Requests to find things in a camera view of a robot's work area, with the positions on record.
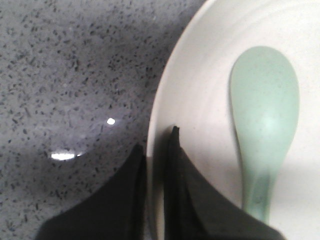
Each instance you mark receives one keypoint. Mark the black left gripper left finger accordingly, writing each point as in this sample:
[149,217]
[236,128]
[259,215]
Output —
[114,212]

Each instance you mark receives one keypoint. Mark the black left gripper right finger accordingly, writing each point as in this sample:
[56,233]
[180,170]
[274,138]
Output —
[195,210]

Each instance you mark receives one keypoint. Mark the pale green spoon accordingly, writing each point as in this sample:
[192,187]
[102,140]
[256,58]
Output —
[265,102]

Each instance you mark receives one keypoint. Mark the white round plate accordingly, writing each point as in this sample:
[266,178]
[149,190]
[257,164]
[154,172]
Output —
[193,94]

